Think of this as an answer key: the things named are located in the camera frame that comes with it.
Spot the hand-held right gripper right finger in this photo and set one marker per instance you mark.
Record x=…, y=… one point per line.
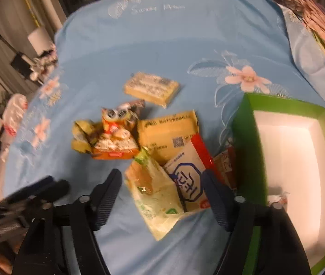
x=218, y=203

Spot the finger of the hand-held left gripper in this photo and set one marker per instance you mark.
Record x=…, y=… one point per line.
x=38, y=184
x=56, y=189

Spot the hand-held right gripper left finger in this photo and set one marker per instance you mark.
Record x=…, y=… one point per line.
x=108, y=196

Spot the white blue red snack packet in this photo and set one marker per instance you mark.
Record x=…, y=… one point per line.
x=189, y=177

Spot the clear green white snack packet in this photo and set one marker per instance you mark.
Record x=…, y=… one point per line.
x=154, y=200

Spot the large yellow snack packet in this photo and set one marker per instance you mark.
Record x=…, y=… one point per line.
x=165, y=134

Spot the green cardboard box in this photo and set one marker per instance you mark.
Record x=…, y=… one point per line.
x=294, y=163

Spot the red brown snack packet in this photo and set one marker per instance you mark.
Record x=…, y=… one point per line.
x=227, y=169

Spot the crumpled green snack packet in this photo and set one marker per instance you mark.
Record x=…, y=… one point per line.
x=81, y=137

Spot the small white candy wrapper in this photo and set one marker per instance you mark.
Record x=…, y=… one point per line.
x=278, y=198

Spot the white red plastic bag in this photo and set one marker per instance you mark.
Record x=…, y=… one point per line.
x=14, y=111

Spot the cartoon print snack packet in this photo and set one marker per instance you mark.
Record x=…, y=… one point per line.
x=116, y=120

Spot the dark brown snack packet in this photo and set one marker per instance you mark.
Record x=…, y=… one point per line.
x=135, y=104

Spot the pale yellow snack packet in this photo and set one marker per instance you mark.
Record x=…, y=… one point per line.
x=151, y=87

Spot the floral cloth bundle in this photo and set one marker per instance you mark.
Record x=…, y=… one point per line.
x=43, y=64

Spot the blue floral bedsheet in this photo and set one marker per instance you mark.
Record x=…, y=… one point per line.
x=165, y=48

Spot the folded light blue pillowcase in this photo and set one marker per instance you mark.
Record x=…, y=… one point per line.
x=311, y=63

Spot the beige curtain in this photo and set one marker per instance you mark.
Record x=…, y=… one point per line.
x=46, y=3

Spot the stack of folded cloths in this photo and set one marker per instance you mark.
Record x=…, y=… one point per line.
x=319, y=25

